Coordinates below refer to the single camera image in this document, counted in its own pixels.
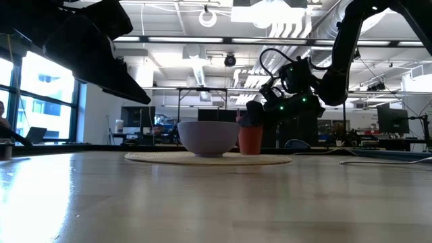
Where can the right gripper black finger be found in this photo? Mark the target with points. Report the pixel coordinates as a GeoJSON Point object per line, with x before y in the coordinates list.
{"type": "Point", "coordinates": [261, 116]}
{"type": "Point", "coordinates": [251, 114]}

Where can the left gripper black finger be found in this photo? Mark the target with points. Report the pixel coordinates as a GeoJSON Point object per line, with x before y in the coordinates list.
{"type": "Point", "coordinates": [94, 64]}
{"type": "Point", "coordinates": [108, 18]}

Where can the silver metal utensil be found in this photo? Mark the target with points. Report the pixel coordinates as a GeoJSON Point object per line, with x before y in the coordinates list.
{"type": "Point", "coordinates": [388, 161]}

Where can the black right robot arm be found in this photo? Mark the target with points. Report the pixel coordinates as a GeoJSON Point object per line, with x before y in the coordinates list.
{"type": "Point", "coordinates": [344, 40]}

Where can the orange plastic cup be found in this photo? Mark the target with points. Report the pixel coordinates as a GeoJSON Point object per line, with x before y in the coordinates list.
{"type": "Point", "coordinates": [250, 140]}

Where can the white bowl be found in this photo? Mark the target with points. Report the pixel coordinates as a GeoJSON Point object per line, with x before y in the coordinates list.
{"type": "Point", "coordinates": [208, 138]}

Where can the white cylindrical container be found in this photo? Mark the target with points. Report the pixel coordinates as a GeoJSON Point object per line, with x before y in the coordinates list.
{"type": "Point", "coordinates": [119, 126]}

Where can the black computer monitor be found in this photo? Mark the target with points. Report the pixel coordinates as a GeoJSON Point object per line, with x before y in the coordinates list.
{"type": "Point", "coordinates": [391, 119]}
{"type": "Point", "coordinates": [138, 116]}

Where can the grey laptop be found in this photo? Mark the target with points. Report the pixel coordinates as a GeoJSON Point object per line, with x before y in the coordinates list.
{"type": "Point", "coordinates": [35, 135]}

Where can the person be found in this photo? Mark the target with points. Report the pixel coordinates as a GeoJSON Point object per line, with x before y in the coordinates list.
{"type": "Point", "coordinates": [3, 118]}

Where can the round woven beige placemat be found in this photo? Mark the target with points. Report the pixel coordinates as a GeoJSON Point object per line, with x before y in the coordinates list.
{"type": "Point", "coordinates": [152, 158]}

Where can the black metal stand frame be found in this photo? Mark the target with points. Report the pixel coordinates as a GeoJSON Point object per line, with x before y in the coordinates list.
{"type": "Point", "coordinates": [202, 89]}

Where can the black ceiling camera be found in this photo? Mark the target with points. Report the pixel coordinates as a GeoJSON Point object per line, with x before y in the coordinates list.
{"type": "Point", "coordinates": [230, 60]}

